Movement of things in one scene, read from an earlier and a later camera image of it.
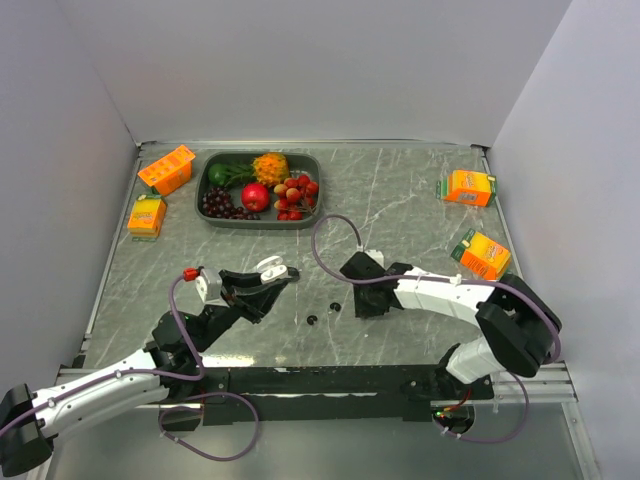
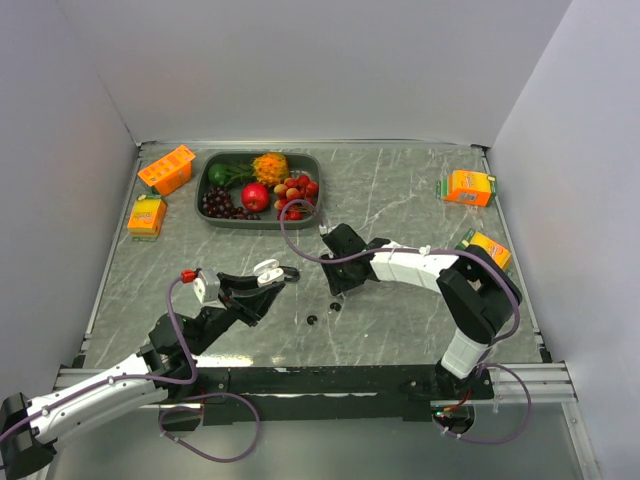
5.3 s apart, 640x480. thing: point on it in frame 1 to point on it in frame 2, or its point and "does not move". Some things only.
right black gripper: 364,310 to 337,285
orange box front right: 482,255 does not move
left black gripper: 251,297 does not move
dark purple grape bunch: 217,203 does not move
